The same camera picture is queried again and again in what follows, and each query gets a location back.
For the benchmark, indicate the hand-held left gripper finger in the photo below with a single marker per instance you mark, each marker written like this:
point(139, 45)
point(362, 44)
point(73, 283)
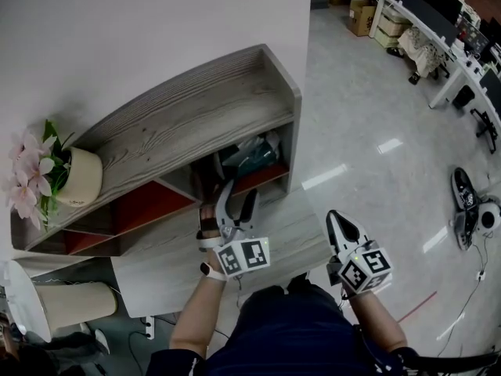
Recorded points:
point(224, 204)
point(249, 208)

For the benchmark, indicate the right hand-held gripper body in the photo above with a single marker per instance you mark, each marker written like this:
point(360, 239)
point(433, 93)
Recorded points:
point(364, 270)

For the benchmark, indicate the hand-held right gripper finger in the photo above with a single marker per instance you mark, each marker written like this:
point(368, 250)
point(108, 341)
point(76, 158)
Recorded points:
point(336, 235)
point(356, 233)

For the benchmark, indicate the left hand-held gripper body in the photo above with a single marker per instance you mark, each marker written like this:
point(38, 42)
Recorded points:
point(242, 255)

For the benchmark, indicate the green and white packet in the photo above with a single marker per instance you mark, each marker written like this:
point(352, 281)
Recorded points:
point(254, 155)

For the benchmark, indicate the person's right forearm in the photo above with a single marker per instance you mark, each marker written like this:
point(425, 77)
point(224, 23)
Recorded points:
point(375, 323)

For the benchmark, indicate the person's left forearm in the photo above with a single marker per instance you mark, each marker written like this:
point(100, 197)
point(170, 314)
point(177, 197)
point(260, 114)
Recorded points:
point(193, 319)

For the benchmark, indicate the grey wooden desk with hutch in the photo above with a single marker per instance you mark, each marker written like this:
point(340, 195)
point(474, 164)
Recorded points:
point(168, 284)

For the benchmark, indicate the long white office desk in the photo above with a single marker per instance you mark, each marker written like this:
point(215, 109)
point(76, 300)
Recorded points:
point(456, 69)

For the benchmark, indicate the person's left hand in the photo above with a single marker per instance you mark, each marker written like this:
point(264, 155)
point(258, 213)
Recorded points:
point(209, 223)

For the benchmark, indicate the white wristwatch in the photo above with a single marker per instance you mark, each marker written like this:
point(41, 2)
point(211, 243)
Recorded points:
point(213, 272)

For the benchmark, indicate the person's black shoe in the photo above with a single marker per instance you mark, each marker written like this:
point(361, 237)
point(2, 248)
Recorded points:
point(298, 280)

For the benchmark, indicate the person's dark clothing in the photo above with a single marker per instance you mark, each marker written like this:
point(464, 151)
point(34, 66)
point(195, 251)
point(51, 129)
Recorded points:
point(289, 335)

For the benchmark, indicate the black and white floor device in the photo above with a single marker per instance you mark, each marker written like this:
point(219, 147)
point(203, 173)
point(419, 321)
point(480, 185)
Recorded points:
point(462, 196)

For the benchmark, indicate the small white adapter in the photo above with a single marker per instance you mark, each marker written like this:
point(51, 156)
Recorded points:
point(480, 276)

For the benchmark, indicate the white power strip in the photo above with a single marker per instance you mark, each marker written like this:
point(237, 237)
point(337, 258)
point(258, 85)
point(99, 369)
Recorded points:
point(149, 327)

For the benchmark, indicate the black bar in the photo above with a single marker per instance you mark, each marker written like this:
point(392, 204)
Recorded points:
point(458, 360)

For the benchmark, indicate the cream pot with pink flowers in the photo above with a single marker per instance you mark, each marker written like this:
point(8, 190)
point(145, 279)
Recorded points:
point(82, 174)

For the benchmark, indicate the black office chair base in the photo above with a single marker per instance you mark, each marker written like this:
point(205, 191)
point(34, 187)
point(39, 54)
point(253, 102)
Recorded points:
point(485, 125)

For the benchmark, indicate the black trash bin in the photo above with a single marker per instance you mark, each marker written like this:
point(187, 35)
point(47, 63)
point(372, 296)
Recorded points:
point(463, 97)

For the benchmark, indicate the chair with floral cover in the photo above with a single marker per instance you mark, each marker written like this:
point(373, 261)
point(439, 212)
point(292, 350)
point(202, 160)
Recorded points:
point(420, 51)

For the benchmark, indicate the beige storage boxes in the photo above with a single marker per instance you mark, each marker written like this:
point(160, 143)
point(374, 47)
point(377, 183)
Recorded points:
point(391, 30)

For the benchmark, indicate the large cardboard box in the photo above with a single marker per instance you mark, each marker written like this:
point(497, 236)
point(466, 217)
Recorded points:
point(362, 17)

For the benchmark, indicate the laptop with stickers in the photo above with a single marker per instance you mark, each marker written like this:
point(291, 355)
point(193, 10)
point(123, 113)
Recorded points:
point(473, 35)

